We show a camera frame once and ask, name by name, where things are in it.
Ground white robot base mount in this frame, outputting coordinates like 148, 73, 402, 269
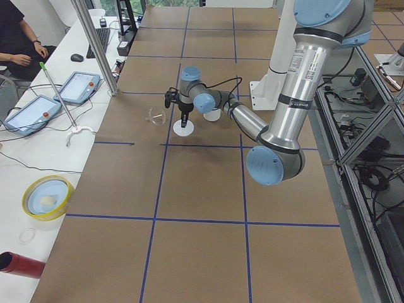
250, 0, 297, 110

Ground yellow tape roll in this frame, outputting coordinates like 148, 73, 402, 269
21, 175, 74, 222

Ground white enamel mug blue rim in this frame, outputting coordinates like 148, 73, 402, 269
203, 109, 221, 122

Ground black computer mouse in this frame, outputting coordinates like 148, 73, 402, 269
70, 54, 84, 62

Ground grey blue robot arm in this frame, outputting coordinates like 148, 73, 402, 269
165, 1, 374, 186

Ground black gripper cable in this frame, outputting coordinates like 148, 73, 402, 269
201, 76, 243, 95

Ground blue teach pendant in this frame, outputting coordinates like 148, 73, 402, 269
4, 95, 62, 137
58, 71, 101, 105

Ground black box device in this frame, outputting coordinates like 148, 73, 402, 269
117, 41, 129, 57

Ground far blue teach pendant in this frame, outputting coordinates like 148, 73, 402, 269
58, 71, 101, 105

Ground seated person black shirt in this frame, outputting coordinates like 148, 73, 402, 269
1, 1, 56, 81

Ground white ceramic lid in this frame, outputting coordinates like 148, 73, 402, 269
172, 120, 194, 137

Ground red cylinder tube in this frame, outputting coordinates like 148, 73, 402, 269
1, 252, 45, 279

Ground near blue teach pendant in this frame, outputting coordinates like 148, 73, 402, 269
4, 95, 62, 137

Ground black keyboard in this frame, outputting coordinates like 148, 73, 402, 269
85, 27, 111, 59

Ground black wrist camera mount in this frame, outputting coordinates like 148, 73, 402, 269
164, 87, 179, 109

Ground white curved clamp piece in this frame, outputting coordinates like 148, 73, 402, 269
66, 126, 96, 147

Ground metal rod green tip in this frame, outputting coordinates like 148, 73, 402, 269
39, 61, 78, 128

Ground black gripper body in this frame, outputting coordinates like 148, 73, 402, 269
177, 100, 193, 117

